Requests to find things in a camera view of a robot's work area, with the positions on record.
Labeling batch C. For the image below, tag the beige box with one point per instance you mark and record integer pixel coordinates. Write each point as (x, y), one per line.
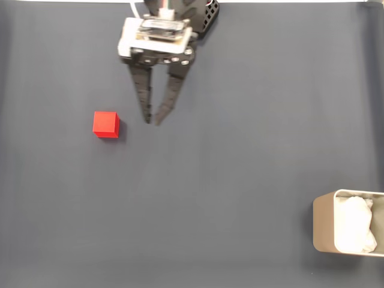
(323, 223)

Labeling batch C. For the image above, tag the white crumpled tissue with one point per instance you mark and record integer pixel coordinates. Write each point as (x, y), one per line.
(354, 225)

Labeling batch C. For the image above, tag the red cube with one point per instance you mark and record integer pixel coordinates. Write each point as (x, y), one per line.
(104, 122)

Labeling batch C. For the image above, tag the white camera board mount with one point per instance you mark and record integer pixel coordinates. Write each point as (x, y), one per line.
(132, 33)

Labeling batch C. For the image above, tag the dark grey table mat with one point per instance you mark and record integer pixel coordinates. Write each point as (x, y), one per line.
(192, 180)

